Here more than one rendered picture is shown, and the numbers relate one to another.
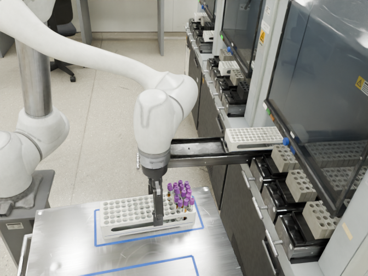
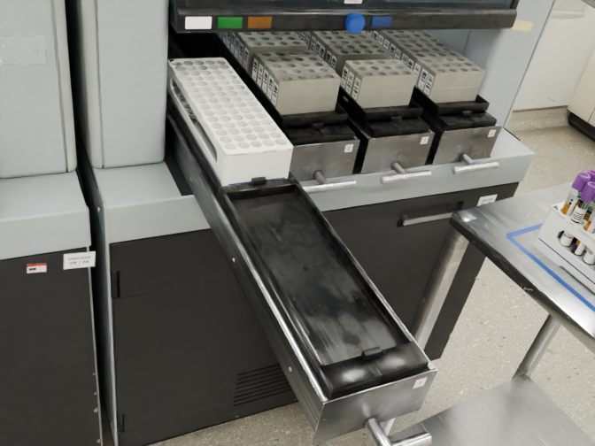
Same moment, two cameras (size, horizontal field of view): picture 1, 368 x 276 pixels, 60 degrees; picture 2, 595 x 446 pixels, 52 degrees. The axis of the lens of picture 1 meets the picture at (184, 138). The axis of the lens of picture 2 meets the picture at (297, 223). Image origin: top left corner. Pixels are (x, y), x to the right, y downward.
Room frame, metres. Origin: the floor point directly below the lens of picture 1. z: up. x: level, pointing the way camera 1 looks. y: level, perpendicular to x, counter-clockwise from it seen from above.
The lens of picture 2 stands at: (1.29, 0.49, 1.29)
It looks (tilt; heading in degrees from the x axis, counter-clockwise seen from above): 37 degrees down; 248
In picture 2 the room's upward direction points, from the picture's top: 11 degrees clockwise
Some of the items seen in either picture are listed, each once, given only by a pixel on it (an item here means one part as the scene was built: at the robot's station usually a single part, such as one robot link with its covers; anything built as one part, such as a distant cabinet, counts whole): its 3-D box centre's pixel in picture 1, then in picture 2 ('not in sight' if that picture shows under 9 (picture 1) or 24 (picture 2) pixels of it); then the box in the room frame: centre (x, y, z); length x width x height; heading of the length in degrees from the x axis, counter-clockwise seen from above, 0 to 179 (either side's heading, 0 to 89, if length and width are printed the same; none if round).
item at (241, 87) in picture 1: (241, 91); not in sight; (1.52, -0.30, 0.85); 0.12 x 0.02 x 0.06; 10
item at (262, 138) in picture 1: (259, 139); (223, 118); (1.12, -0.33, 0.83); 0.30 x 0.10 x 0.06; 100
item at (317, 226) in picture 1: (314, 220); (452, 85); (0.68, -0.44, 0.85); 0.12 x 0.02 x 0.06; 9
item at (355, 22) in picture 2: (285, 141); (354, 23); (0.93, -0.37, 0.98); 0.03 x 0.01 x 0.03; 10
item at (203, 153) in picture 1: (218, 150); (262, 215); (1.09, -0.16, 0.78); 0.73 x 0.14 x 0.09; 100
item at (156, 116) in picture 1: (156, 117); not in sight; (0.69, 0.08, 1.21); 0.13 x 0.11 x 0.16; 160
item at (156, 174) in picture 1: (154, 171); not in sight; (0.68, 0.08, 1.03); 0.08 x 0.07 x 0.09; 15
